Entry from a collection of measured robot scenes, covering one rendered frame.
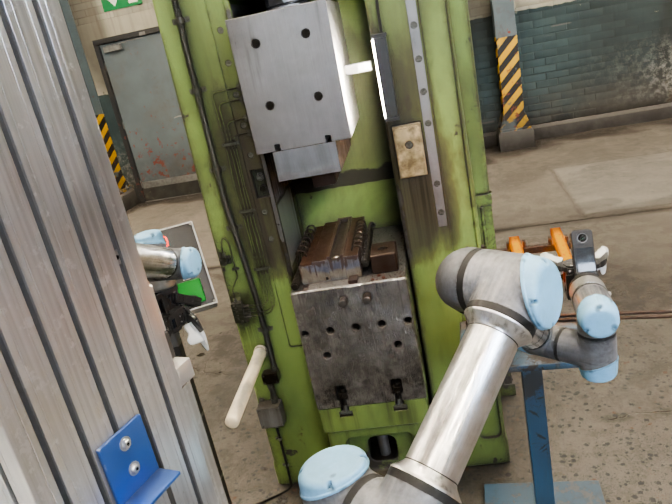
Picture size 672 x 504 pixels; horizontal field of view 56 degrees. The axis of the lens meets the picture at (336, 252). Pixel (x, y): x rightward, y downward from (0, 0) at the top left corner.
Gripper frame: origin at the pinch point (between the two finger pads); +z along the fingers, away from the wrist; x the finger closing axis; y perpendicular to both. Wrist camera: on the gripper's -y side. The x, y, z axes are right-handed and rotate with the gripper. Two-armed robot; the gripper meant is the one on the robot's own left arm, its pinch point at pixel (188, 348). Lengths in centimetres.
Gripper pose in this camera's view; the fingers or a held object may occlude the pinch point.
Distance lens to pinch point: 182.3
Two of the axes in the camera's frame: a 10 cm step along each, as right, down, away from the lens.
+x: 9.0, -0.3, -4.4
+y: -4.0, 3.8, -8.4
